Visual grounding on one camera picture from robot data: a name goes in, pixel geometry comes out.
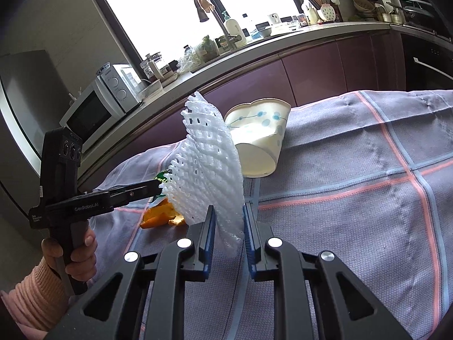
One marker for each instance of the grey kitchen counter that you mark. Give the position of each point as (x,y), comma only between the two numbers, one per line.
(283,36)

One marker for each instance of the orange peel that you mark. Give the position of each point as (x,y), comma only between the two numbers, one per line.
(159,216)

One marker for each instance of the grey refrigerator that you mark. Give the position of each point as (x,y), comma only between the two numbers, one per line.
(24,113)

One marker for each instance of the white soap bottle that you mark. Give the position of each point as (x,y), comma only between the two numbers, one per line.
(232,26)

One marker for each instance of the white plastic container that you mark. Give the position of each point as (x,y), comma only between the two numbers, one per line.
(148,89)

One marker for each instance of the stack of bowls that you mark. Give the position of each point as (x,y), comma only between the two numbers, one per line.
(363,6)

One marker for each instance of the clear glass jug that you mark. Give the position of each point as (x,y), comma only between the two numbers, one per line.
(152,65)

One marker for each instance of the metal kitchen faucet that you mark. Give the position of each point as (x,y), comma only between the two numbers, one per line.
(208,10)

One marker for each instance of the white microwave oven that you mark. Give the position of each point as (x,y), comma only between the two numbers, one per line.
(88,117)

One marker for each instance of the black built-in oven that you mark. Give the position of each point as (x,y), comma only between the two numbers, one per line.
(430,63)

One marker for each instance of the person's left hand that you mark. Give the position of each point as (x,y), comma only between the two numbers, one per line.
(85,255)

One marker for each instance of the black integrated stove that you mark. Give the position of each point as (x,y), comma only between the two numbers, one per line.
(421,10)

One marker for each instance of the white utensil holder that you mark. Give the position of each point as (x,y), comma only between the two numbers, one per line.
(312,12)

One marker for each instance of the kitchen window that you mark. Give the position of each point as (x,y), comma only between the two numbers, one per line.
(159,7)

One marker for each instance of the white mug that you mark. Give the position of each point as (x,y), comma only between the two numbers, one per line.
(272,18)

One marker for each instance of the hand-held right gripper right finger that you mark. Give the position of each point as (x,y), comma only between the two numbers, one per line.
(249,242)

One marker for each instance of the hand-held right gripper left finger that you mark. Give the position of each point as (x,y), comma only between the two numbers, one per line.
(209,242)

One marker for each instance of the white foam fruit net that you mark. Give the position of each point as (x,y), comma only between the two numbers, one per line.
(208,163)

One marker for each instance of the purple kitchen cabinets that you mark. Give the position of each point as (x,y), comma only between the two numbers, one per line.
(318,67)

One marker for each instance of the white toaster oven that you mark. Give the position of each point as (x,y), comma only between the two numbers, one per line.
(120,85)

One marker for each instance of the green snack wrapper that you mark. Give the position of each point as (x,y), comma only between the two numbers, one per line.
(162,176)

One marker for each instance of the plaid purple tablecloth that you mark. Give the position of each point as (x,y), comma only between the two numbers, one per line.
(354,219)

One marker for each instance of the crushed dotted paper cup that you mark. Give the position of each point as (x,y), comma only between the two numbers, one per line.
(258,148)

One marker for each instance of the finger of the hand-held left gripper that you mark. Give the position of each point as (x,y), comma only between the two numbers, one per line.
(136,194)

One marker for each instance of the small steel pots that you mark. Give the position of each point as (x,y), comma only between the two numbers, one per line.
(389,15)

